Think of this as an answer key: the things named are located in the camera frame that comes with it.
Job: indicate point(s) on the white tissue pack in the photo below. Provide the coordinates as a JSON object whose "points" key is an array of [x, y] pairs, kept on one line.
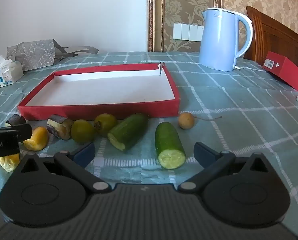
{"points": [[6, 77]]}

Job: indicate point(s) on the light blue electric kettle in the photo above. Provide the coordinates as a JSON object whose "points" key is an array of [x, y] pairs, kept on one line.
{"points": [[216, 42]]}

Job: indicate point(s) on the green checked tablecloth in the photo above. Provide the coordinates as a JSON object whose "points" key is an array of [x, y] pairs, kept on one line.
{"points": [[239, 130]]}

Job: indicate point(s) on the white wall switch panel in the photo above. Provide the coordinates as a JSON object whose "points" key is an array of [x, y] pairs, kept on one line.
{"points": [[186, 31]]}

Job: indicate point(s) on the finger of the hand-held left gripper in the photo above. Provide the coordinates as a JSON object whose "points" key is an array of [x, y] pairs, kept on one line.
{"points": [[25, 131]]}

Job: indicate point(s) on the yellow ribbed fruit piece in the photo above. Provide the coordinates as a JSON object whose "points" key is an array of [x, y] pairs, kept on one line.
{"points": [[36, 138], [8, 162]]}

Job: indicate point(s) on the red shallow cardboard box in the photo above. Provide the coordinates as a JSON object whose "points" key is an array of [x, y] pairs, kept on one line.
{"points": [[101, 90]]}

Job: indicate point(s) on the red flat gift box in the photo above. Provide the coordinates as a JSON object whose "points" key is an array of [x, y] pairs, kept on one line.
{"points": [[289, 72]]}

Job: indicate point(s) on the brown longan with twig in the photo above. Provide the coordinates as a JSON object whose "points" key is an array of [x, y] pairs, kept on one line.
{"points": [[186, 120]]}

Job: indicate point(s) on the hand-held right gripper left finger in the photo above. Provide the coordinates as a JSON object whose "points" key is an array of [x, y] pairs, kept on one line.
{"points": [[85, 153]]}

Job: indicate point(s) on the round green fruit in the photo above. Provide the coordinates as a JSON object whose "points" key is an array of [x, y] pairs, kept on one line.
{"points": [[82, 131], [105, 125]]}

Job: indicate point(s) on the gold ornate wall frame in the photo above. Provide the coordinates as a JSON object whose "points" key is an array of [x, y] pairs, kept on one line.
{"points": [[155, 17]]}

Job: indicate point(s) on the cucumber piece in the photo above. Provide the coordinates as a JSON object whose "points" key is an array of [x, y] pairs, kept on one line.
{"points": [[170, 146], [127, 131]]}

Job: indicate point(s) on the grey patterned gift bag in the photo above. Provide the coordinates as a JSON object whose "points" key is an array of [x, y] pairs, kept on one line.
{"points": [[31, 55]]}

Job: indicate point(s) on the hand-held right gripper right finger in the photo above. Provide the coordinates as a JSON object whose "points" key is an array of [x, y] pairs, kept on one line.
{"points": [[204, 153]]}

